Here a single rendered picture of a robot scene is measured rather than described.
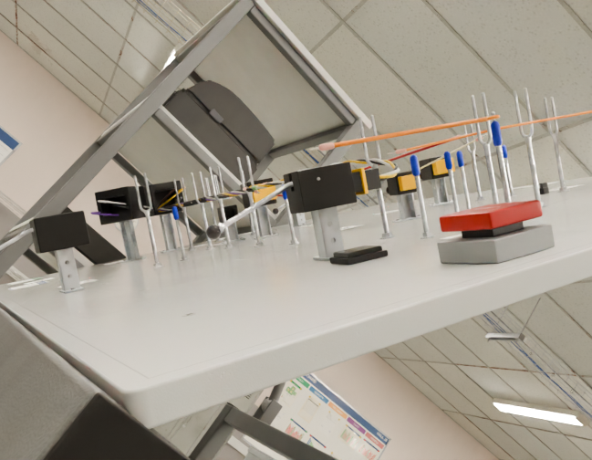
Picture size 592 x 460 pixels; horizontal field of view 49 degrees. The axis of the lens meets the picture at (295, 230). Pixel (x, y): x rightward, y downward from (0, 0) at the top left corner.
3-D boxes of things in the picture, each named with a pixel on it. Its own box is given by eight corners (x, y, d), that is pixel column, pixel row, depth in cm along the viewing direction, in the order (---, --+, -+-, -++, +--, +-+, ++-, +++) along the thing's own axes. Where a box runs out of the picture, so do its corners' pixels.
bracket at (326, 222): (312, 259, 66) (304, 211, 65) (334, 255, 66) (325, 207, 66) (330, 261, 61) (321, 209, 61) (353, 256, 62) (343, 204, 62)
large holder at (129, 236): (170, 250, 141) (157, 185, 140) (141, 260, 123) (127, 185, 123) (140, 256, 141) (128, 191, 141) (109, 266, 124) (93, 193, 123)
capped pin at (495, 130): (501, 235, 57) (480, 113, 56) (509, 232, 58) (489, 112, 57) (516, 234, 55) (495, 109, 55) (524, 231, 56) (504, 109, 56)
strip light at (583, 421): (576, 417, 633) (579, 411, 636) (491, 402, 749) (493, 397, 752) (586, 427, 637) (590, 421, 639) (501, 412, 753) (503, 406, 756)
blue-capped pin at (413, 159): (417, 239, 67) (402, 156, 66) (430, 235, 67) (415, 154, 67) (425, 239, 65) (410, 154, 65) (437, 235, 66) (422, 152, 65)
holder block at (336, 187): (289, 214, 65) (282, 174, 64) (339, 203, 66) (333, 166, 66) (305, 213, 61) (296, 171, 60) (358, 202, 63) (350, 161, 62)
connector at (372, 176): (327, 197, 65) (324, 178, 65) (368, 190, 67) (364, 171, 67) (342, 194, 63) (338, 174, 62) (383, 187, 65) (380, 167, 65)
